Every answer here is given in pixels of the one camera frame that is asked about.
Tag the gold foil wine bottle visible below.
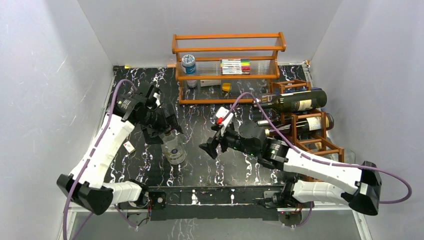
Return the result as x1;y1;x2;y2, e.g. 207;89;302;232
264;113;335;136

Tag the blue lidded jar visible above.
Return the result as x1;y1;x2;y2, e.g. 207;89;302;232
181;54;196;75

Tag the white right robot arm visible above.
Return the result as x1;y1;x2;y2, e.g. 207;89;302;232
199;121;382;216

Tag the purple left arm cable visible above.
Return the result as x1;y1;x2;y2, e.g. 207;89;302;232
62;78;138;240

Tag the orange wooden shelf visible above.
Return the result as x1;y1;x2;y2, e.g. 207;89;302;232
171;32;286;105

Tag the small white card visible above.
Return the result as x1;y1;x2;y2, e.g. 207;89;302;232
123;141;135;154

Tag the silver capped wine bottle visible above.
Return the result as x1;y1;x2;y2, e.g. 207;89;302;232
256;119;289;127

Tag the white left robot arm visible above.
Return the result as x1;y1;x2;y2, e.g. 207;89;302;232
56;82;182;215

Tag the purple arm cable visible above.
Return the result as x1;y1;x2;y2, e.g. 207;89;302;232
62;78;138;240
216;92;413;205

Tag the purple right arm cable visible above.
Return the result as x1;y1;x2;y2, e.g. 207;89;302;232
216;92;413;205

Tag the dark green wine bottle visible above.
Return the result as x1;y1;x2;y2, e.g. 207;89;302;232
253;89;328;113

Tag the clear glass bottle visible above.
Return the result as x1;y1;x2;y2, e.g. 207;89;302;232
161;130;187;165

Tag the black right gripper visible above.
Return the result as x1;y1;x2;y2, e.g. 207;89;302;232
199;122;260;161

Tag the wooden wine rack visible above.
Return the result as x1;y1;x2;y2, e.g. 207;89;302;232
270;79;345;183

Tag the marker pen set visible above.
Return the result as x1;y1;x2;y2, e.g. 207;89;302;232
220;58;251;75

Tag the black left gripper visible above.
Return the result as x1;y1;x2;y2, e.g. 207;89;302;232
138;103;183;144

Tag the white small box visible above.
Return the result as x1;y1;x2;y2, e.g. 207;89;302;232
200;79;221;87

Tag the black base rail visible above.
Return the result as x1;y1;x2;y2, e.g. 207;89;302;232
143;185;302;221

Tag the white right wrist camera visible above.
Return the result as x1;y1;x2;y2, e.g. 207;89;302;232
214;106;234;137

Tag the yellow small object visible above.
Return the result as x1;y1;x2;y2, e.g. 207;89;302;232
221;82;232;93

